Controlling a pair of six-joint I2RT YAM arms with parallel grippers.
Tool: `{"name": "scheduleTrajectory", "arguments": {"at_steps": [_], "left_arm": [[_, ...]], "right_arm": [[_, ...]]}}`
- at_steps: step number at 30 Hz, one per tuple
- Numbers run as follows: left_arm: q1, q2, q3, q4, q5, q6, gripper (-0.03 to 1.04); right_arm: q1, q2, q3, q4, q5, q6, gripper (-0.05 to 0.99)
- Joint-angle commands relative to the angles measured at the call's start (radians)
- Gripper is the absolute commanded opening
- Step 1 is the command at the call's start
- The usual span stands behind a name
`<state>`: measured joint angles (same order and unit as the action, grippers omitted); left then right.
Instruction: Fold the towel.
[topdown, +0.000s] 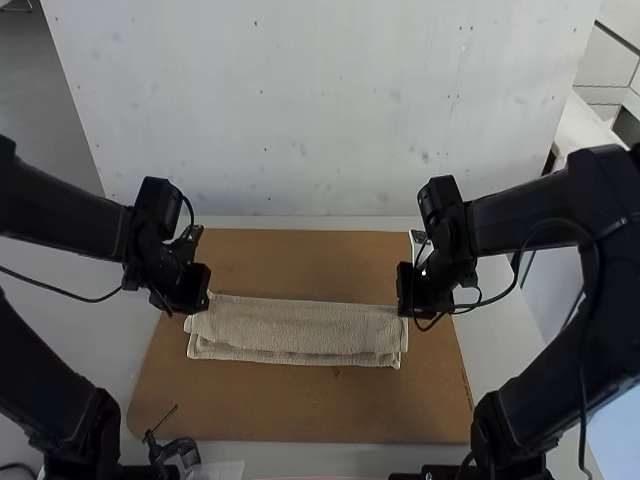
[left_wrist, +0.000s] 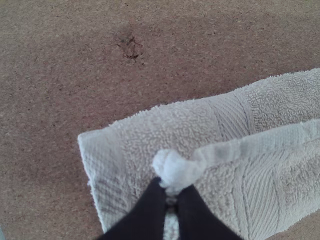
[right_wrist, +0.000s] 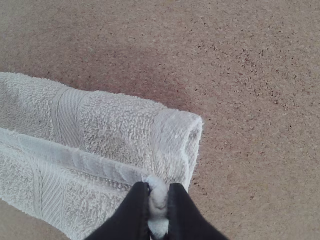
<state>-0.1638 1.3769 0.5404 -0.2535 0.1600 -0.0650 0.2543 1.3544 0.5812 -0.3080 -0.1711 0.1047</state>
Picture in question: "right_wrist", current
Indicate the cork mat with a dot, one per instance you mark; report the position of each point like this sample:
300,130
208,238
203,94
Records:
225,62

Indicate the pale towel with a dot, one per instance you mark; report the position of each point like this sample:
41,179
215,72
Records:
100,130

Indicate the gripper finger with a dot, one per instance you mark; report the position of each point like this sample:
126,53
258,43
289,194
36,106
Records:
125,217
187,217

